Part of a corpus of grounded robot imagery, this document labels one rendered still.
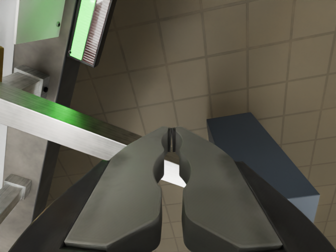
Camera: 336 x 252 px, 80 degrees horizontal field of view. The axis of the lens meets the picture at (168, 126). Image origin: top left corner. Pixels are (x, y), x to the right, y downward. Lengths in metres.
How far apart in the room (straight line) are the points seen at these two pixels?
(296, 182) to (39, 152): 0.74
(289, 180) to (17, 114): 0.76
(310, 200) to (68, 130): 0.71
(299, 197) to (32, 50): 0.76
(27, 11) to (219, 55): 0.90
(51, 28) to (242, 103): 1.01
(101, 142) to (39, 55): 0.22
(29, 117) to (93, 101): 0.96
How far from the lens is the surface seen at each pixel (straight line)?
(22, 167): 0.55
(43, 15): 0.33
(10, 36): 0.52
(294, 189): 0.78
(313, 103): 1.37
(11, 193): 0.55
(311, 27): 1.23
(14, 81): 0.37
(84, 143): 0.24
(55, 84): 0.41
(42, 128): 0.25
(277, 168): 0.84
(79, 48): 0.37
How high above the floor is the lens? 1.04
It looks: 62 degrees down
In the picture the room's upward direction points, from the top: 179 degrees counter-clockwise
